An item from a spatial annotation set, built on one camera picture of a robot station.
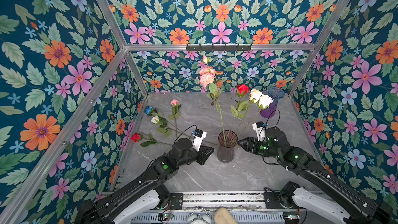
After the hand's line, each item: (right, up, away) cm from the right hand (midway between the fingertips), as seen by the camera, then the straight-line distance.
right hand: (242, 140), depth 72 cm
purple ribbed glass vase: (+26, +24, +24) cm, 43 cm away
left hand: (-13, -4, -1) cm, 14 cm away
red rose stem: (-60, -2, +20) cm, 63 cm away
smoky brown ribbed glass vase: (-7, 0, +3) cm, 8 cm away
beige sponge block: (-10, -32, -6) cm, 34 cm away
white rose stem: (-47, +5, +29) cm, 55 cm away
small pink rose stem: (-40, +16, +36) cm, 56 cm away
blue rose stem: (-57, +13, +32) cm, 67 cm away
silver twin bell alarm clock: (-20, -32, -7) cm, 38 cm away
